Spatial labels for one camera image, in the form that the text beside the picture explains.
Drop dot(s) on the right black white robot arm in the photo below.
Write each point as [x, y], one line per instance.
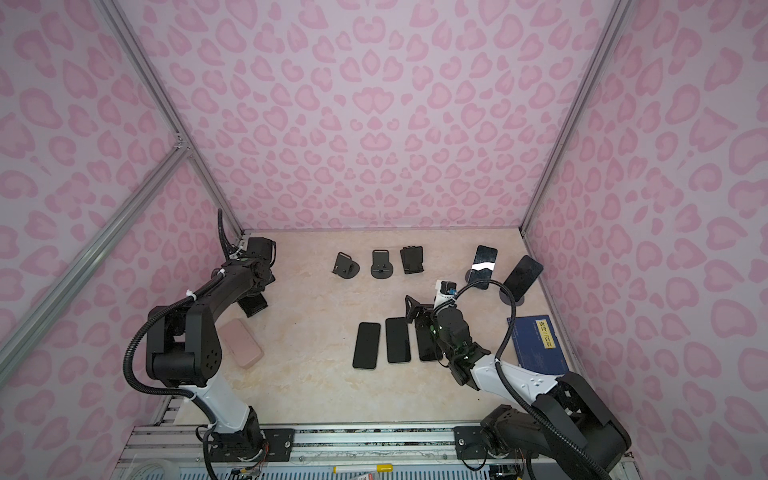
[559, 417]

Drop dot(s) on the black phone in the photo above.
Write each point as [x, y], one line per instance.
[523, 276]
[484, 262]
[397, 340]
[428, 350]
[252, 304]
[367, 346]

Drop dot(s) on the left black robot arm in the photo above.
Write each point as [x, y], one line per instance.
[184, 350]

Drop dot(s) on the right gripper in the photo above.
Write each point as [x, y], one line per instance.
[427, 312]

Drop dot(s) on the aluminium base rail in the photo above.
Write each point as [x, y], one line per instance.
[403, 450]

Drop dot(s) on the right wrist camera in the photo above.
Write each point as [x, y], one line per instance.
[445, 292]

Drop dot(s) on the black folding phone stand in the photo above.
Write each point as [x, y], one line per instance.
[412, 258]

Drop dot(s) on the blue book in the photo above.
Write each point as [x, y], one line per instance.
[537, 347]

